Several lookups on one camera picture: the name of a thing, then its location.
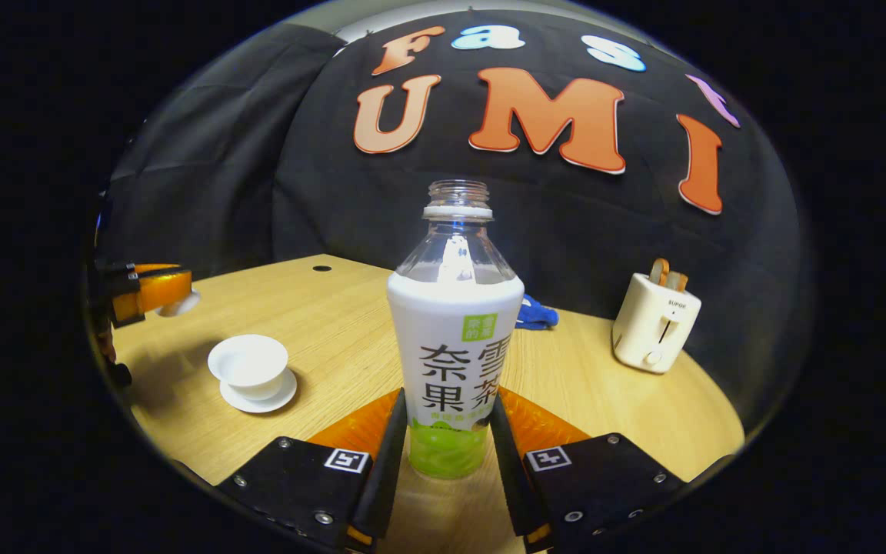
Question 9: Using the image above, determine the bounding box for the black backdrop cloth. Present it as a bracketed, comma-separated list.
[97, 8, 805, 416]

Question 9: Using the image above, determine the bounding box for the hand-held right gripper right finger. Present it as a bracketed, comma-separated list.
[489, 387, 686, 551]

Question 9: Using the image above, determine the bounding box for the white toaster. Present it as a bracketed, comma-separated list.
[612, 272, 702, 375]

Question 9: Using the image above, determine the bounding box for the blue cloth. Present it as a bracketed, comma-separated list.
[515, 294, 559, 331]

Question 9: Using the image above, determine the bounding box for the white saucer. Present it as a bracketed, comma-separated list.
[219, 368, 298, 414]

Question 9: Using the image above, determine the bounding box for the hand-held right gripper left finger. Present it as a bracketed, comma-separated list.
[216, 387, 409, 551]

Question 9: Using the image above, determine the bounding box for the water bottle with white label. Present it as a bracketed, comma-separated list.
[387, 179, 525, 479]

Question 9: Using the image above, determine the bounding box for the white teacup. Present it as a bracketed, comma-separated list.
[208, 334, 289, 401]

